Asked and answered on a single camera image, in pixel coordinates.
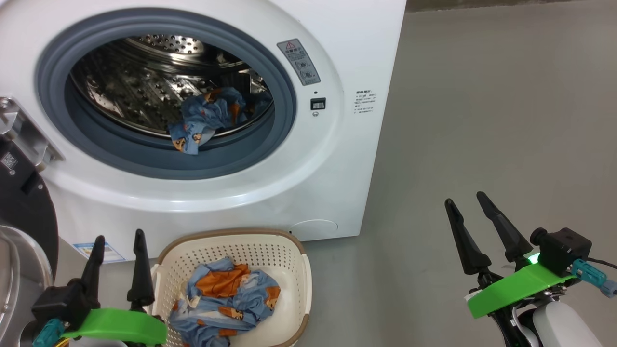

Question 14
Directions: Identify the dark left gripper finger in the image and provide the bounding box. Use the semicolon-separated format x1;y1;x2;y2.
81;235;106;309
127;229;155;311

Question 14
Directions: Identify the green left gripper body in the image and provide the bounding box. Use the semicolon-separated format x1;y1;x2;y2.
63;308;168;347

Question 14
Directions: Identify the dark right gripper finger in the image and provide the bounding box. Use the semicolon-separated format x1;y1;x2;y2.
476;191;533;263
444;198;492;275

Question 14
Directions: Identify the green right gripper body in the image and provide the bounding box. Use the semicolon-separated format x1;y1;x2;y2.
467;256;577;347

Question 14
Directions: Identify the blue garment with orange patch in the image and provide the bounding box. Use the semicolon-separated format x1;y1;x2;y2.
169;257;281;347

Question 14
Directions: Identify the black round glass washer door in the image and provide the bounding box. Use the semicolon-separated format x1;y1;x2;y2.
0;137;59;347

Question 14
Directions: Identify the blue garment with bear print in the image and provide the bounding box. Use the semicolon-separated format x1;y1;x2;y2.
169;87;273;155

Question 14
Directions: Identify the grey rubber door gasket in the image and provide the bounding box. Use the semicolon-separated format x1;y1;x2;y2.
35;7;297;180

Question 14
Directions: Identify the white front-load washing machine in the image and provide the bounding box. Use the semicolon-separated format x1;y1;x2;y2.
0;0;407;263

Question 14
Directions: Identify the metal door hinge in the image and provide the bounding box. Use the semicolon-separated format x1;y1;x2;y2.
0;96;66;169

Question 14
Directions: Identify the steel perforated washer drum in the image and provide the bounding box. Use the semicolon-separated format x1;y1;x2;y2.
70;34;275;138

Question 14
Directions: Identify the blue energy label sticker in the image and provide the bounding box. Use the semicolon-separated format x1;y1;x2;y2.
73;241;126;263

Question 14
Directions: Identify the cream perforated laundry basket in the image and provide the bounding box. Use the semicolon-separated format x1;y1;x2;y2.
151;229;312;347

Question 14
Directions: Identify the round white filter cover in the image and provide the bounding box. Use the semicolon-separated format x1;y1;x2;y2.
289;219;339;241

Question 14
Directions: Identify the printed text label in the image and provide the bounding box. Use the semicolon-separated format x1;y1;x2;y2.
355;90;376;115

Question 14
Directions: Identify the grey warning sticker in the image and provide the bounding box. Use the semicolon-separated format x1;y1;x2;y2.
277;39;321;86

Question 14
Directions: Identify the teal left camera connector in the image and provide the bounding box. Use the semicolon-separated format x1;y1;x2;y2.
33;318;66;347

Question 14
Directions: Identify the teal camera connector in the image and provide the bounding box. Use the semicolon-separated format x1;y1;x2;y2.
571;259;617;298
33;318;66;347

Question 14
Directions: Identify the teal right camera connector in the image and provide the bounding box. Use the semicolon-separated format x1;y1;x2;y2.
571;259;617;298

